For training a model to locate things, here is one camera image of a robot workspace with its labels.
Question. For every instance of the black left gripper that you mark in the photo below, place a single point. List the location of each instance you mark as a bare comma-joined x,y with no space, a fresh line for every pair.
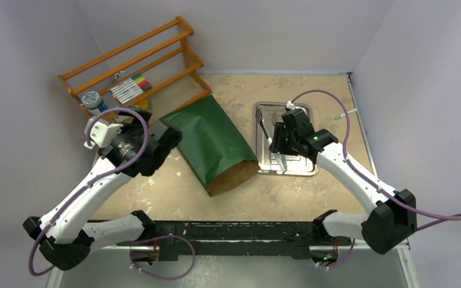
149,116

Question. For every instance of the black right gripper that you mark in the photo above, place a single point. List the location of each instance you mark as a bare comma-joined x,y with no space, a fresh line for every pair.
280,140

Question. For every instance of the silver metal tongs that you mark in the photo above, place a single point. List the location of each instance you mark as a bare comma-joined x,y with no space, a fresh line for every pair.
275,157

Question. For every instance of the green brown paper bag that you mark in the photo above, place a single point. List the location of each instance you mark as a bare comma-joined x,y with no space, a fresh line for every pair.
213,147

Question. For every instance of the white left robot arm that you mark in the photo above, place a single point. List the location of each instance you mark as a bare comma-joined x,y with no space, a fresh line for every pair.
66,235

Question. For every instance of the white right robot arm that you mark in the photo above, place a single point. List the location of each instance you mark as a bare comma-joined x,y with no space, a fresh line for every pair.
389,217

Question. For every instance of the silver metal tray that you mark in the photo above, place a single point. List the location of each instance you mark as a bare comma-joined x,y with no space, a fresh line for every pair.
266,114

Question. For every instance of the yellow small bottle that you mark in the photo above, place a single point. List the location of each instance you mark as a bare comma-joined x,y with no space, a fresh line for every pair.
144,104

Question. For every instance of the green white marker pen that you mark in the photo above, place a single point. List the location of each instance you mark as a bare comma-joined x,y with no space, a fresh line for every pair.
343,115

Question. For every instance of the pack of coloured markers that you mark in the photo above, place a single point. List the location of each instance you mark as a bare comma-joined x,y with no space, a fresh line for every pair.
130,88

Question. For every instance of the blue white jar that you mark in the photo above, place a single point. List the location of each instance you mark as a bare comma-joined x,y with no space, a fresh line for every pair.
93,102

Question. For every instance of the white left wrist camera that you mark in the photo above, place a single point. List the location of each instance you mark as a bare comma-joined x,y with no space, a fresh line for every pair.
101,133

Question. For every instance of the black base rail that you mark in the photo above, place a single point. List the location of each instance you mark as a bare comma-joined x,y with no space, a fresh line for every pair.
298,240

